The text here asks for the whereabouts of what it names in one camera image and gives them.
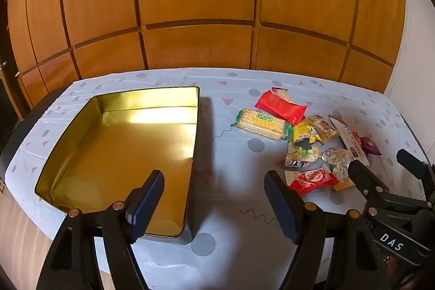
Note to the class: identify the black table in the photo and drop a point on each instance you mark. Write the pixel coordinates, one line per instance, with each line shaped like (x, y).
(20, 140)

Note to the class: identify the gold tin box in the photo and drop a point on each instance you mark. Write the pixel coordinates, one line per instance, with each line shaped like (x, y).
(119, 147)

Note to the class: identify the cracker packet with green label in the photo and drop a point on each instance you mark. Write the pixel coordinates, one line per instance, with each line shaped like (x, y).
(258, 123)

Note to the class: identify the orange brown pastry packet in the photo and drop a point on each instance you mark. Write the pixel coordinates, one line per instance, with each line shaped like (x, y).
(324, 128)

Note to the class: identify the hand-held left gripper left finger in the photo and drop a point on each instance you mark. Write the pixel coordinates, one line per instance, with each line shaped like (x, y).
(149, 201)

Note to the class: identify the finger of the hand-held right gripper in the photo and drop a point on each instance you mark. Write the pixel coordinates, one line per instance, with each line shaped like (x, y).
(418, 164)
(367, 179)

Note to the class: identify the dark cabinet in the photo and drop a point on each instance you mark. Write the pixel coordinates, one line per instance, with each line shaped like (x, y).
(5, 72)

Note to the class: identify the red white candy packet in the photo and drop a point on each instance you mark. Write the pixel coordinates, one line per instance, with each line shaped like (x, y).
(311, 179)

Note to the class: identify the white rice cracker packet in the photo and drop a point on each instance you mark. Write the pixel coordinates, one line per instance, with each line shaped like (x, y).
(283, 93)

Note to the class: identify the purple snack packet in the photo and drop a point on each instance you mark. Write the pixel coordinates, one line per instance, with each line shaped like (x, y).
(369, 144)

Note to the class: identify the patterned plastic tablecloth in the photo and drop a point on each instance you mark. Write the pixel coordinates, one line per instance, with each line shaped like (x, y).
(238, 181)

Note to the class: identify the silver packet with green print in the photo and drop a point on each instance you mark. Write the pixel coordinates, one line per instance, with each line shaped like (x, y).
(300, 155)

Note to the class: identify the large red snack packet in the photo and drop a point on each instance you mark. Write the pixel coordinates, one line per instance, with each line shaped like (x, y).
(280, 106)

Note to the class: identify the orange yellow snack packet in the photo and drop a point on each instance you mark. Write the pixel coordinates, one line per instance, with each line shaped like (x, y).
(343, 186)

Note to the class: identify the yellow green snack packet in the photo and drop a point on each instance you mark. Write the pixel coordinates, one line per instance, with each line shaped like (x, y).
(302, 133)

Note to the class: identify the long white brown stick packet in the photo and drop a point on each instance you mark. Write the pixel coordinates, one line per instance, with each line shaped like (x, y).
(350, 144)

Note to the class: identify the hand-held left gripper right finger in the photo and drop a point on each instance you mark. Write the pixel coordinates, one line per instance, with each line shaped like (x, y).
(282, 205)

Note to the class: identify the round silver snack packet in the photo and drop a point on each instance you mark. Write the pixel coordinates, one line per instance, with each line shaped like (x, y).
(336, 161)

